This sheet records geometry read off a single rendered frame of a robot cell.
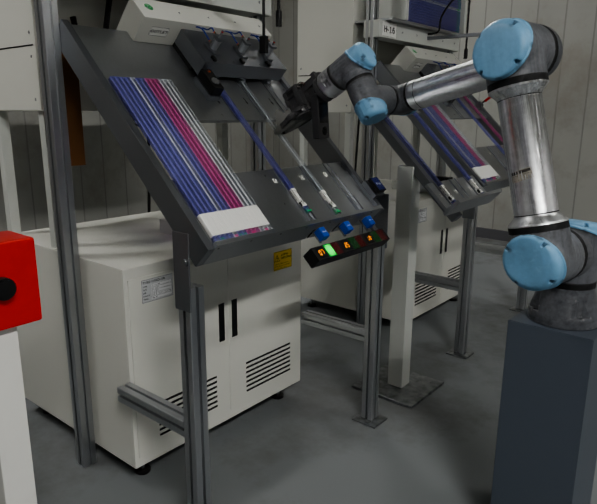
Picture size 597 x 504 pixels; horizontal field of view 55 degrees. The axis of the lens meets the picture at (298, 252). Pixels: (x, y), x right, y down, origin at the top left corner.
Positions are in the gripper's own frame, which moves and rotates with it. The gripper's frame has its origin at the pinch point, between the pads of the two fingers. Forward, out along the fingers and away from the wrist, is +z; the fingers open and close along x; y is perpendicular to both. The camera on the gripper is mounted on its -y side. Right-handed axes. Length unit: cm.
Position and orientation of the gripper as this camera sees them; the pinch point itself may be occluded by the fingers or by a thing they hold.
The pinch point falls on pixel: (281, 133)
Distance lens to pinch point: 169.8
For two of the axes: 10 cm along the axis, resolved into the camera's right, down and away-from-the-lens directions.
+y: -4.1, -9.0, 1.3
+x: -6.4, 1.8, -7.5
